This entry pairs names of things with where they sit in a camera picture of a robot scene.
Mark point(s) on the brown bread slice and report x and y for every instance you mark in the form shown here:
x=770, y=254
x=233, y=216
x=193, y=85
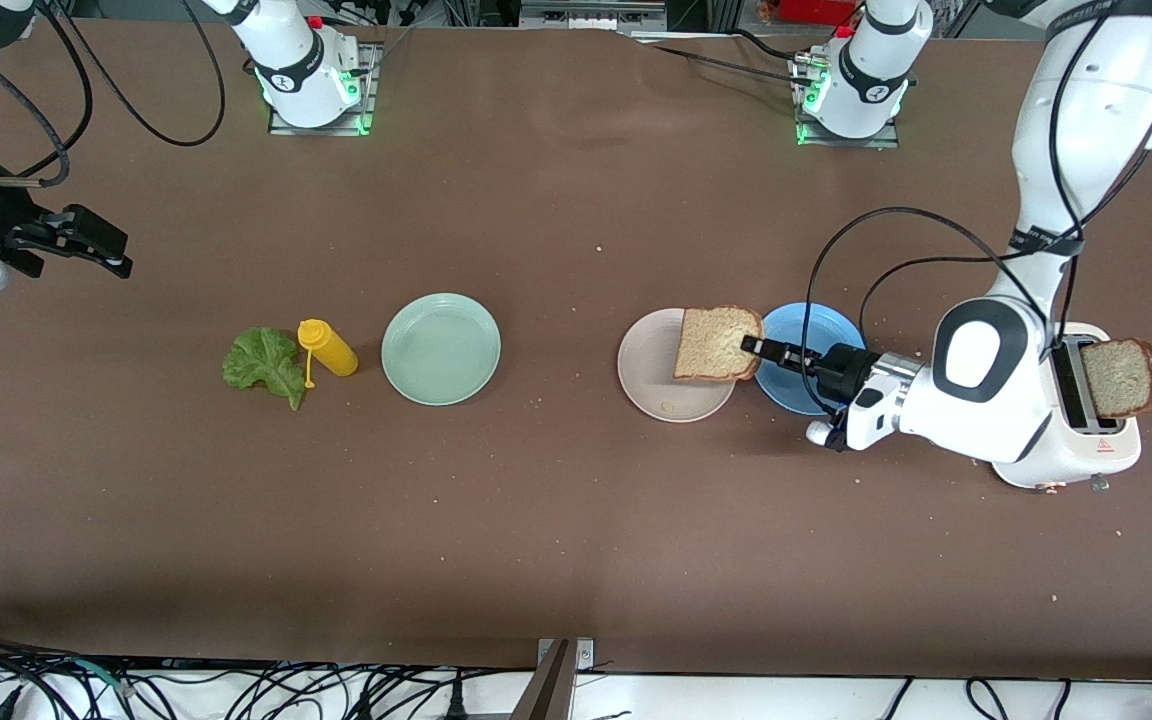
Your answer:
x=711, y=345
x=1126, y=380

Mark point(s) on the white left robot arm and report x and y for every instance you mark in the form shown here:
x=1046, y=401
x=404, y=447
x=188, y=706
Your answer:
x=1126, y=90

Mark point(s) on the blue plate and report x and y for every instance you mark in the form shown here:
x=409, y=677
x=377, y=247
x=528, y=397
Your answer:
x=781, y=322

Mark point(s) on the grey metal box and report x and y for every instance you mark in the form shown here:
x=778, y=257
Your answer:
x=591, y=12

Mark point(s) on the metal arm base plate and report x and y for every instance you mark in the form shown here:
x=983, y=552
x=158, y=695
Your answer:
x=321, y=128
x=846, y=142

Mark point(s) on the small metal table bracket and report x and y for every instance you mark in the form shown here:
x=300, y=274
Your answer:
x=584, y=652

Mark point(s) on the red box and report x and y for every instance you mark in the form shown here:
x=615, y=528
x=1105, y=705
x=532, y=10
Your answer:
x=816, y=10

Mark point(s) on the yellow mustard squeeze bottle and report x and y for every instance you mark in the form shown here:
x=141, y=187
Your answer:
x=336, y=352

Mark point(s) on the green lettuce leaf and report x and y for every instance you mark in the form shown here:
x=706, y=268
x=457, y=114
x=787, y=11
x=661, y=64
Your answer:
x=261, y=365

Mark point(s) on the mint green plate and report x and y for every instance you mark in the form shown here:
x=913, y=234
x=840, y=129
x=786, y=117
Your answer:
x=441, y=350

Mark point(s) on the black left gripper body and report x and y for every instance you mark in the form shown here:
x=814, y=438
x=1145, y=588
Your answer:
x=844, y=368

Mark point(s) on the beige plate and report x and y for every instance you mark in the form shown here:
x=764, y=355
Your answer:
x=651, y=385

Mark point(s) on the white toaster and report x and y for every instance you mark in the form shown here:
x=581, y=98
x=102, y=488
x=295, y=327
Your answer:
x=1106, y=450

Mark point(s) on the grey metal strut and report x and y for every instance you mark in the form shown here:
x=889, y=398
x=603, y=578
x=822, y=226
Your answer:
x=548, y=690

